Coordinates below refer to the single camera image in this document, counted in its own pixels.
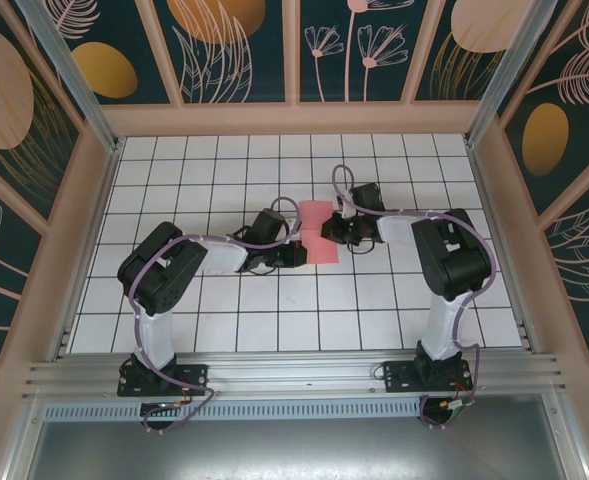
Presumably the pink paper sheet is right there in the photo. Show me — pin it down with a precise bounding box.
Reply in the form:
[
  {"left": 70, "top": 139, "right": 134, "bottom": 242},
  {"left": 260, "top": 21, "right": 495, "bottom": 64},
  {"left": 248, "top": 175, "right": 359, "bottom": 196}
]
[{"left": 297, "top": 200, "right": 340, "bottom": 265}]

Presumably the grey metal sheet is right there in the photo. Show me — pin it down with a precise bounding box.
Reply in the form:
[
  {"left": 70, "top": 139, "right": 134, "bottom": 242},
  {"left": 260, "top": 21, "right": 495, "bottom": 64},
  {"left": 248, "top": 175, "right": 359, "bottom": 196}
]
[{"left": 23, "top": 418, "right": 580, "bottom": 480}]

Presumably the small green circuit board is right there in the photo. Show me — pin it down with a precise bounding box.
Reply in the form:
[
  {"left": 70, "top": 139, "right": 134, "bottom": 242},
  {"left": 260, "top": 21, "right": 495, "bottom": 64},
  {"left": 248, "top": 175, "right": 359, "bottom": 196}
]
[{"left": 441, "top": 397, "right": 476, "bottom": 416}]

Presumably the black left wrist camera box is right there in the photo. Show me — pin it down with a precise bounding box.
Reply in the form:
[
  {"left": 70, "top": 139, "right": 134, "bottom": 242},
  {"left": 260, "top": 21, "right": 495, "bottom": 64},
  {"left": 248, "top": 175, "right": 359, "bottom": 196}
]
[{"left": 249, "top": 208, "right": 289, "bottom": 246}]

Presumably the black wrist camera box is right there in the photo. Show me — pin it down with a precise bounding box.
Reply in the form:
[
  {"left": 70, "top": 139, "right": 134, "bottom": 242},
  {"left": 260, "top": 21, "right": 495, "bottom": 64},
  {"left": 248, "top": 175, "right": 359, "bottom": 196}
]
[
  {"left": 249, "top": 208, "right": 289, "bottom": 246},
  {"left": 336, "top": 182, "right": 384, "bottom": 219}
]

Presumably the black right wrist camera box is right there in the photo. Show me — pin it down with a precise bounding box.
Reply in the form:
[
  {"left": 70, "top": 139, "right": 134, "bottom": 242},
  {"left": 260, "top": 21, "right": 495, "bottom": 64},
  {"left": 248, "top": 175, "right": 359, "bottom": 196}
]
[{"left": 336, "top": 182, "right": 384, "bottom": 219}]

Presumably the aluminium front rail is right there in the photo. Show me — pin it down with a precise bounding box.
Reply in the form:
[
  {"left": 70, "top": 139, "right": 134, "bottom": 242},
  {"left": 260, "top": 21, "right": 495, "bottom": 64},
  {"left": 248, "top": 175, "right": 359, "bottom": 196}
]
[{"left": 21, "top": 352, "right": 570, "bottom": 401}]

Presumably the aluminium side rail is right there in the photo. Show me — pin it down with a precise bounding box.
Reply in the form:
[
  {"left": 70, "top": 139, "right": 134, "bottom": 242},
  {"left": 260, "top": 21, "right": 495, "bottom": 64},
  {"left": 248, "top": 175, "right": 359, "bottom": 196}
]
[
  {"left": 464, "top": 142, "right": 541, "bottom": 355},
  {"left": 48, "top": 139, "right": 125, "bottom": 362}
]

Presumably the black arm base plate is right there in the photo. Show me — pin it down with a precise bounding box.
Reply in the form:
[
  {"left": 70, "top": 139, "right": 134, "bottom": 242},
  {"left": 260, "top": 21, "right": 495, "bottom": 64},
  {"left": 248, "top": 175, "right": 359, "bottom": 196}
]
[
  {"left": 382, "top": 358, "right": 474, "bottom": 394},
  {"left": 117, "top": 362, "right": 210, "bottom": 400}
]

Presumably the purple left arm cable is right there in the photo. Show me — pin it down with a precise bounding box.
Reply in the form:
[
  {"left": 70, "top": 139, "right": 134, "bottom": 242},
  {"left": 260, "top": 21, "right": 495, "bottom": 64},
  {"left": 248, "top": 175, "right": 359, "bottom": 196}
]
[{"left": 127, "top": 196, "right": 300, "bottom": 437}]

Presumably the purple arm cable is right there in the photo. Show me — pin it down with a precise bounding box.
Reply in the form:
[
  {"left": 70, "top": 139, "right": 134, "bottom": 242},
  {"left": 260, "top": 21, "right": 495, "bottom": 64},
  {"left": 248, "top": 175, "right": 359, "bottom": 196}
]
[
  {"left": 127, "top": 196, "right": 300, "bottom": 437},
  {"left": 331, "top": 163, "right": 499, "bottom": 431}
]

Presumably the slotted grey cable duct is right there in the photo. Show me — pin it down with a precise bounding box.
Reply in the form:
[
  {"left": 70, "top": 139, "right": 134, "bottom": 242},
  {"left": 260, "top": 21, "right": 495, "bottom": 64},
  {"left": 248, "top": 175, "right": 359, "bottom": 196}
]
[{"left": 41, "top": 397, "right": 423, "bottom": 421}]

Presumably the flower stem wall panel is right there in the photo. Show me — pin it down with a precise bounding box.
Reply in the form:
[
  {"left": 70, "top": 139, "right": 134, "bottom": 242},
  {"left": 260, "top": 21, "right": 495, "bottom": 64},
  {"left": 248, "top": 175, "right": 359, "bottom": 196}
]
[{"left": 299, "top": 0, "right": 411, "bottom": 104}]

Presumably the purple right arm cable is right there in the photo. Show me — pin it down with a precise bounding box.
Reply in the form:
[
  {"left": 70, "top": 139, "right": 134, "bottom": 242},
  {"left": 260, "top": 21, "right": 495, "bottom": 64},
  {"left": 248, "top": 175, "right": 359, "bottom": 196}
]
[{"left": 331, "top": 163, "right": 499, "bottom": 431}]

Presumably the orange circle wall panel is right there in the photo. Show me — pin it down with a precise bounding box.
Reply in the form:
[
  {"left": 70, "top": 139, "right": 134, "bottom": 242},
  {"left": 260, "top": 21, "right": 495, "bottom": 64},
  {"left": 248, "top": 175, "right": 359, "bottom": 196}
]
[{"left": 176, "top": 0, "right": 291, "bottom": 105}]

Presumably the peach circle wall panel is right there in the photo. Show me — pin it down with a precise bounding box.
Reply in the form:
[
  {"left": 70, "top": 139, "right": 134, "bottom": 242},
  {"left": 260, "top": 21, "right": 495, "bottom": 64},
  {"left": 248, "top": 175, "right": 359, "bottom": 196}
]
[{"left": 413, "top": 0, "right": 520, "bottom": 101}]

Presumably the aluminium corner post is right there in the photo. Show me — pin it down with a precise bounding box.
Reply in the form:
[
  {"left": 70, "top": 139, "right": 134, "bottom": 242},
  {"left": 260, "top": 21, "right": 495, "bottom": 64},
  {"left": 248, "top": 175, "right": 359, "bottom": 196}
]
[
  {"left": 463, "top": 0, "right": 575, "bottom": 149},
  {"left": 13, "top": 0, "right": 125, "bottom": 154}
]

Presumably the outlined leaves wall panel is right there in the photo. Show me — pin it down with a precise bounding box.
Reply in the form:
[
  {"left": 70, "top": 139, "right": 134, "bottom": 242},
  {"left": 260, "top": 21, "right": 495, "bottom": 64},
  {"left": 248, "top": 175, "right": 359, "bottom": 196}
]
[{"left": 543, "top": 159, "right": 589, "bottom": 351}]

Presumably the orange oval leaf wall panel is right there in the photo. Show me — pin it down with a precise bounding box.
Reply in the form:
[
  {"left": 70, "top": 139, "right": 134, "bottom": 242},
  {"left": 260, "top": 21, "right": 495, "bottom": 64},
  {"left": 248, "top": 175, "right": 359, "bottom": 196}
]
[{"left": 503, "top": 0, "right": 589, "bottom": 216}]

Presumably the short aluminium frame bar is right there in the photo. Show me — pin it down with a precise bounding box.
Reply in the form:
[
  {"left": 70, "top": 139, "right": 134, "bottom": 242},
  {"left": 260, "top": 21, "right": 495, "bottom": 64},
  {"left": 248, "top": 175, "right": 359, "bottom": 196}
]
[
  {"left": 548, "top": 394, "right": 589, "bottom": 480},
  {"left": 0, "top": 399, "right": 43, "bottom": 480}
]

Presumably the large peach oval wall panel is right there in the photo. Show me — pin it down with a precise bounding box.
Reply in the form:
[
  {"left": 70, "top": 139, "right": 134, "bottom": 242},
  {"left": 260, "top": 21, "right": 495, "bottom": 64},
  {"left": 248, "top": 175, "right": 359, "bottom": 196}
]
[{"left": 0, "top": 14, "right": 83, "bottom": 224}]

